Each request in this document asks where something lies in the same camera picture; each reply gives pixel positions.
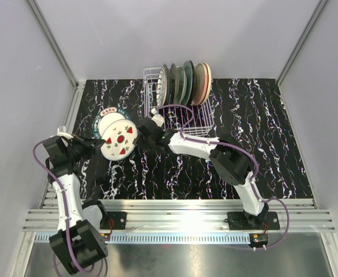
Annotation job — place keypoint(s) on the pink cream branch plate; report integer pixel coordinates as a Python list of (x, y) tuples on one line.
[(201, 80)]

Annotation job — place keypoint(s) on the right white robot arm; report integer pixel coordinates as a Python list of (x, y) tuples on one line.
[(233, 165)]

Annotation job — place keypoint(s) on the left aluminium frame post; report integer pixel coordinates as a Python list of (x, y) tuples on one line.
[(47, 32)]

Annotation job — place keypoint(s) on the white blue sunburst plate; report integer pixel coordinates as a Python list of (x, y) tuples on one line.
[(162, 88)]

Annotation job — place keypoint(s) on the aluminium mounting rail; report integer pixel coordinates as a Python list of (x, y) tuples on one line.
[(207, 216)]

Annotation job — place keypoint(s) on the white wire dish rack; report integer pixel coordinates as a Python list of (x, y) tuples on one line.
[(195, 120)]

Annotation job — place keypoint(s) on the right aluminium frame post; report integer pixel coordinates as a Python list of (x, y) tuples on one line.
[(311, 23)]

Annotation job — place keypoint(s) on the aluminium frame post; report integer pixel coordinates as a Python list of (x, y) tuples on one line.
[(47, 32), (311, 23)]

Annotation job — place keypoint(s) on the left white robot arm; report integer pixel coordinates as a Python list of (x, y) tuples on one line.
[(78, 243)]

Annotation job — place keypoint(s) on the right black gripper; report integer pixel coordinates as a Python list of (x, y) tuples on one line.
[(139, 141)]

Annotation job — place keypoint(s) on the white plate dark lettered rim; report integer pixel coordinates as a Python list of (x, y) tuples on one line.
[(105, 118)]

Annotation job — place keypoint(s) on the green plate with flower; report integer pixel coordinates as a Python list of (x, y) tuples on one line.
[(181, 96)]

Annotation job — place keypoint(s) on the grey reindeer snowflake plate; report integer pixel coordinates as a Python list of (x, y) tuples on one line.
[(174, 75)]

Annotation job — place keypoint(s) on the orange cream leaf plate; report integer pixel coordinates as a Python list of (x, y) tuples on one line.
[(209, 84)]

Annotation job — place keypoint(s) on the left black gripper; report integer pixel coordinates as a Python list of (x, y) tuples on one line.
[(89, 144)]

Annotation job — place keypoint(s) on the dark striped rim plate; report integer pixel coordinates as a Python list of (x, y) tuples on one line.
[(191, 81)]

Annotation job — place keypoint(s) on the white watermelon plate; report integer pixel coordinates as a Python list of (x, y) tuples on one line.
[(119, 140)]

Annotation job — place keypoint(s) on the white slotted cable duct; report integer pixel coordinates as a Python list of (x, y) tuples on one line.
[(179, 238)]

